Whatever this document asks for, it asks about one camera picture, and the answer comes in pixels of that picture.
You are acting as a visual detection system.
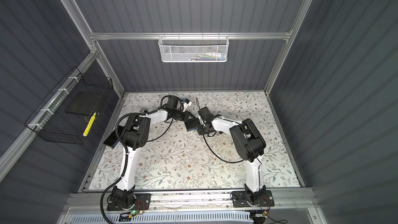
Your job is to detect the white slotted cable duct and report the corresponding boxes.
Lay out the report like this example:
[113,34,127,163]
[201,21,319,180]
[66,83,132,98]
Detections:
[69,211,254,224]

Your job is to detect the white wire mesh basket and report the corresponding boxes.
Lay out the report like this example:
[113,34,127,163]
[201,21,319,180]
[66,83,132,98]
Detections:
[158,36,230,63]

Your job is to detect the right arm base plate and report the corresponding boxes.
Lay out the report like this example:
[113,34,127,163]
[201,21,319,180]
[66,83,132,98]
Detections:
[230,190,275,208]

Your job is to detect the thick black ethernet cable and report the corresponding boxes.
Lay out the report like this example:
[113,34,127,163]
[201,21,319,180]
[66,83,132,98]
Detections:
[146,118,245,164]

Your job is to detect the black wire mesh basket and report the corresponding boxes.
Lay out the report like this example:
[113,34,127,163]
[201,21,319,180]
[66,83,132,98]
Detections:
[25,68,114,145]

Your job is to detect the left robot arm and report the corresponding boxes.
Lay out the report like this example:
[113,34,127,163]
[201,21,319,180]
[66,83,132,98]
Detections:
[105,95,192,208]

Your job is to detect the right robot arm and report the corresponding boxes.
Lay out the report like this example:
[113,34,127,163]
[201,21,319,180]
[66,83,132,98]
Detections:
[198,107,266,206]

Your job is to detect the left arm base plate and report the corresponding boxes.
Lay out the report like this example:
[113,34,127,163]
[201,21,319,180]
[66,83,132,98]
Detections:
[106,194,151,211]

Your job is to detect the floral patterned table mat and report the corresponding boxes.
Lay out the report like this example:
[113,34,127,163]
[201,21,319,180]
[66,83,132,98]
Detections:
[88,91,301,191]

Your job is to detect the yellow marker in basket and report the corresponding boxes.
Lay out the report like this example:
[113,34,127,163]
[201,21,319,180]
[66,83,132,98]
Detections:
[83,112,97,137]

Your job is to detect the items in white basket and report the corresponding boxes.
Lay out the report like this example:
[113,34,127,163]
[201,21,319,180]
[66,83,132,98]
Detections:
[184,52,227,62]

